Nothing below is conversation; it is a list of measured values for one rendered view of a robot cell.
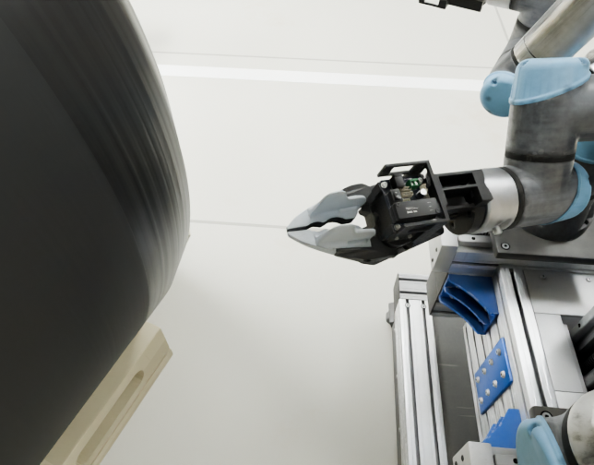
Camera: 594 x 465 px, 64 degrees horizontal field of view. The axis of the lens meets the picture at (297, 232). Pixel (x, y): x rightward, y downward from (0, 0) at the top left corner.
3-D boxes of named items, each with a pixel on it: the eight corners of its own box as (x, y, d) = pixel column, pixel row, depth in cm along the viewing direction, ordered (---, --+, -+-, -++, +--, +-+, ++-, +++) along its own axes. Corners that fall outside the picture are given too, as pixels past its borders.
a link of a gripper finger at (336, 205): (290, 184, 47) (374, 176, 50) (279, 209, 52) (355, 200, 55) (296, 213, 46) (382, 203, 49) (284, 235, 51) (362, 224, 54)
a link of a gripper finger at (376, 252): (330, 222, 51) (401, 212, 54) (326, 228, 53) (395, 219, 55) (341, 263, 50) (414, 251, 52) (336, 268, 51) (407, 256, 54)
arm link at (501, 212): (468, 184, 61) (490, 244, 58) (436, 188, 60) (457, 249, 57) (503, 155, 54) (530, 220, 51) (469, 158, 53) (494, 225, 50)
